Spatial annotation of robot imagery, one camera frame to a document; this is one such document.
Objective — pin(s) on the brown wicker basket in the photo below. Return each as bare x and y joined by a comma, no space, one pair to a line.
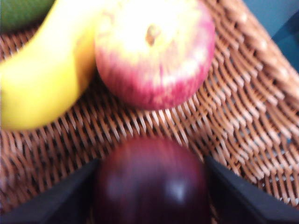
233,112

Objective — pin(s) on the dark purple plum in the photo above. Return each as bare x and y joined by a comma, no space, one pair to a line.
149,182

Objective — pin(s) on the green avocado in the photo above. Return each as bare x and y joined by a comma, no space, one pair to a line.
21,14

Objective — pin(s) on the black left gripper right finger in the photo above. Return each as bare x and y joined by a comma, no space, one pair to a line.
245,198

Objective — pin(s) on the yellow banana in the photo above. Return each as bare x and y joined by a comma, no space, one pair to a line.
42,77

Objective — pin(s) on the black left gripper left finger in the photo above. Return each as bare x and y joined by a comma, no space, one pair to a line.
58,200

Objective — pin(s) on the red yellow apple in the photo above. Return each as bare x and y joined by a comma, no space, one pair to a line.
154,58

